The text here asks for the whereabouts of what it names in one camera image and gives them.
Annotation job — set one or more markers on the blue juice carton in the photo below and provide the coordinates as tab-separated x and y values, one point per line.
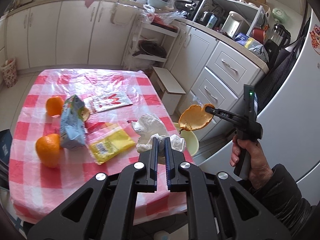
72	125

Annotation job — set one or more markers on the red white checkered tablecloth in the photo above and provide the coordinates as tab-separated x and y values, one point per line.
35	190

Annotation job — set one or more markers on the white plastic bag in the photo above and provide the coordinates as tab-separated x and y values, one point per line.
150	126

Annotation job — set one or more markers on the yellow snack wrapper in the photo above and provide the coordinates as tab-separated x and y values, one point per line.
108	142

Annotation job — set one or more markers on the person's black sleeve forearm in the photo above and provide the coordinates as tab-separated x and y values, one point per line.
282	197

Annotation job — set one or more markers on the half peeled orange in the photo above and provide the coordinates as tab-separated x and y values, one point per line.
54	106

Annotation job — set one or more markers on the whole orange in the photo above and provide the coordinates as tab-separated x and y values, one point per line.
48	150

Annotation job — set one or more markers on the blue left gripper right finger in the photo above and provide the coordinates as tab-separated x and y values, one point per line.
176	182

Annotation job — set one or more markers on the black wok pan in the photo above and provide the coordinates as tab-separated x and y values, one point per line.
150	48

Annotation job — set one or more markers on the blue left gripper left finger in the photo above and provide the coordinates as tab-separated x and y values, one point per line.
147	182

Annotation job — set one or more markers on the white corner storage shelf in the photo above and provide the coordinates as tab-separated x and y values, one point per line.
163	36

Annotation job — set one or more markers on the white red printed packet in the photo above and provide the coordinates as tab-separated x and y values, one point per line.
106	101

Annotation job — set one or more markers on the orange peel piece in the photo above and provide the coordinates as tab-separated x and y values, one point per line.
195	118

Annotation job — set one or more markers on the small white step stool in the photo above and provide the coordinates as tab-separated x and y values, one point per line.
167	88

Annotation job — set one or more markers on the white electric kettle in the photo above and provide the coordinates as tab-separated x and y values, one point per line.
235	24

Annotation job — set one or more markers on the floral waste basket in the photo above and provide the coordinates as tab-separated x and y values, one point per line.
9	72

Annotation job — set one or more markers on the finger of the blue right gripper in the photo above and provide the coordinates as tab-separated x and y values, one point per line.
222	114

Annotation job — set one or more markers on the yellow plastic trash bin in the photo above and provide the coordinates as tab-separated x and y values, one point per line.
186	140

